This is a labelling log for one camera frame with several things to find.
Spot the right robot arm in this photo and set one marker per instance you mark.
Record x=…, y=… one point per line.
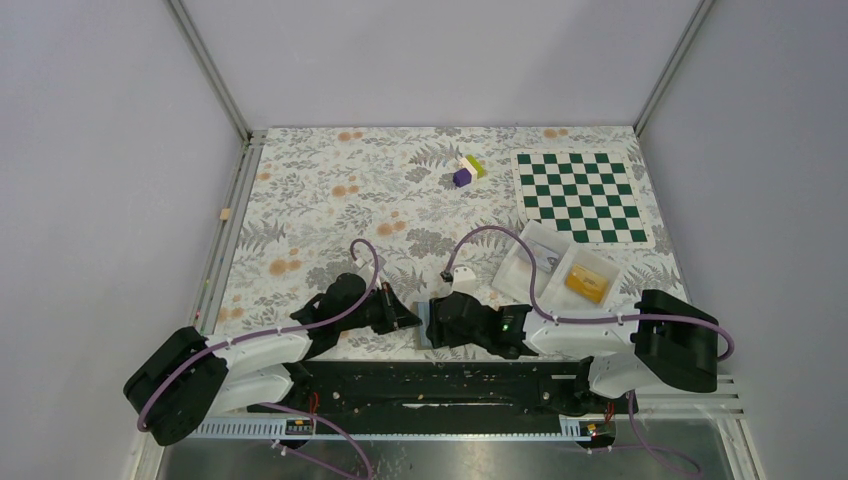
x=660, y=340

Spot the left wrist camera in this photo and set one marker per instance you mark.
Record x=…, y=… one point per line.
x=368, y=270

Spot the purple block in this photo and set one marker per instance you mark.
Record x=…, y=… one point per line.
x=462, y=177

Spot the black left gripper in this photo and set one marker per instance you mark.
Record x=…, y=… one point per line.
x=395, y=315

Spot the aluminium frame post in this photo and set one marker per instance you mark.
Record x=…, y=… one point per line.
x=193, y=38
x=669, y=70

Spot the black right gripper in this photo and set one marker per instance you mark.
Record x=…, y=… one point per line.
x=437, y=328

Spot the silver card in bin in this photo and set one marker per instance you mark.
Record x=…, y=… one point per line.
x=546, y=258

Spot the green white chessboard mat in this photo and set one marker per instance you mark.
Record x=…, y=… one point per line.
x=591, y=196

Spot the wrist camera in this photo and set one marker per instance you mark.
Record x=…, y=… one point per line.
x=368, y=270
x=461, y=279

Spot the floral table mat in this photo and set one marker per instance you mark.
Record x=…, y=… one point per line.
x=323, y=198

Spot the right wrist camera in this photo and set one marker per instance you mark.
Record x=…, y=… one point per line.
x=461, y=279

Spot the left aluminium frame post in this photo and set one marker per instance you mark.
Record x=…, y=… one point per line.
x=193, y=38

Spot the translucent plastic bin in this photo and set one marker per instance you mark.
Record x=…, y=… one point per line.
x=519, y=268

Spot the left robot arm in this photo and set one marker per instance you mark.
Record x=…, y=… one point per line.
x=191, y=376

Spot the grey card holder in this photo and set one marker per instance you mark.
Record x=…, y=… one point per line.
x=422, y=311

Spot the green block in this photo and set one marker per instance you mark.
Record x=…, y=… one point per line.
x=475, y=165

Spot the right aluminium frame post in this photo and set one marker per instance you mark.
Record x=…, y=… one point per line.
x=669, y=70

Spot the white pink block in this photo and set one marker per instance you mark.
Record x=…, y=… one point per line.
x=471, y=172

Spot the orange card in bin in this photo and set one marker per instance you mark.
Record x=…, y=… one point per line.
x=587, y=283

